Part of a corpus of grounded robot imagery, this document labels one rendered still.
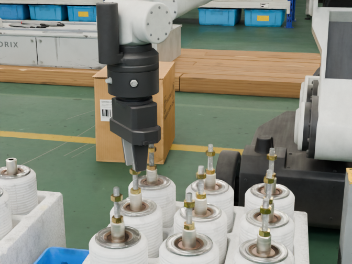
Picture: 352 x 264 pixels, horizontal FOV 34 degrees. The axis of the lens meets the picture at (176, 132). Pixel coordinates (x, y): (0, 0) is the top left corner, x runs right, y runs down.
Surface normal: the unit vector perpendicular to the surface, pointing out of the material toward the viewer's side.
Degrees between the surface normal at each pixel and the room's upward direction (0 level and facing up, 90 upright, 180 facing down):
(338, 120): 58
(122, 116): 90
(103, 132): 89
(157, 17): 90
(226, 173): 43
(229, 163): 31
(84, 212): 0
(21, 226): 0
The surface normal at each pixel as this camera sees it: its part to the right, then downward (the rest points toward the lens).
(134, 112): 0.10, 0.30
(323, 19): -0.19, -0.30
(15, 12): -0.22, 0.34
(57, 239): 0.98, 0.06
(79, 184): 0.00, -0.95
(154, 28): 0.73, 0.21
